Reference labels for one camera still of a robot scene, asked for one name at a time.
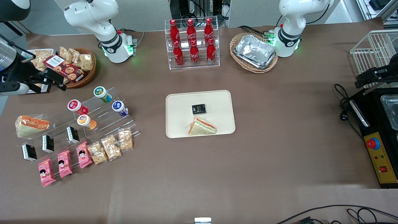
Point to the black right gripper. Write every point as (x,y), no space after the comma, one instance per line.
(19,72)

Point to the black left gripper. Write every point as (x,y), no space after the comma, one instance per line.
(380,73)

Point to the green gum bottle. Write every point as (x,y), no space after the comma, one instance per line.
(100,91)

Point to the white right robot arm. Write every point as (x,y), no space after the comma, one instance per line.
(93,18)

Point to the white snack tray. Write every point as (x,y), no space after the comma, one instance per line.
(46,89)

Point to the red gum bottle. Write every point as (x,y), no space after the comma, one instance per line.
(74,105)

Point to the orange gum bottle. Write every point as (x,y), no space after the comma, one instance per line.
(84,120)

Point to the blue gum bottle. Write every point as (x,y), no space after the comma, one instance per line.
(118,106)

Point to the beige plastic tray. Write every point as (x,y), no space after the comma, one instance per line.
(180,105)

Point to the red cookie box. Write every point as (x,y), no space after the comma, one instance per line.
(63,67)

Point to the clear rice cracker packet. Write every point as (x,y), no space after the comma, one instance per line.
(111,147)
(42,56)
(126,139)
(66,53)
(97,153)
(85,61)

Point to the brown wicker snack basket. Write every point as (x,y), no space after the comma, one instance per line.
(88,77)

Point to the metal food container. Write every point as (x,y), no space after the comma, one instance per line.
(391,109)

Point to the black sealing machine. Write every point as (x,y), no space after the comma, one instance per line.
(373,119)

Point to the wrapped triangle sandwich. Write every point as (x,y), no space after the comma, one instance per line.
(202,128)
(31,126)

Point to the small black snack box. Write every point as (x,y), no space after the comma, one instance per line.
(73,134)
(198,109)
(48,143)
(29,152)

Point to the clear acrylic stepped display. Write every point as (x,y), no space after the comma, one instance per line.
(102,113)

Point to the red emergency stop button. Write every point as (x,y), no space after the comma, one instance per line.
(372,143)

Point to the pink snack packet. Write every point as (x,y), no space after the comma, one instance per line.
(83,154)
(46,172)
(64,164)

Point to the yellow control panel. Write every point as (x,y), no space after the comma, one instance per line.
(384,157)

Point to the grey partition panel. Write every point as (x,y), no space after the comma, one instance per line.
(146,14)
(255,12)

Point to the red cola bottle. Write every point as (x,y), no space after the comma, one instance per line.
(211,53)
(191,31)
(194,54)
(208,29)
(178,56)
(173,31)

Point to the wicker basket with foil trays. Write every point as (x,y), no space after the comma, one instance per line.
(255,71)

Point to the stack of foil trays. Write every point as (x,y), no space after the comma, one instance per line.
(255,49)

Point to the clear acrylic bottle rack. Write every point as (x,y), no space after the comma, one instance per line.
(186,67)

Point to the black equipment stand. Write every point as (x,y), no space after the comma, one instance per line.
(186,9)

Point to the small electronic device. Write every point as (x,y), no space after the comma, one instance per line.
(307,221)

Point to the small white block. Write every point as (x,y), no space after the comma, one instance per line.
(202,220)

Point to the metal shelf frame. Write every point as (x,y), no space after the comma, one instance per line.
(388,12)

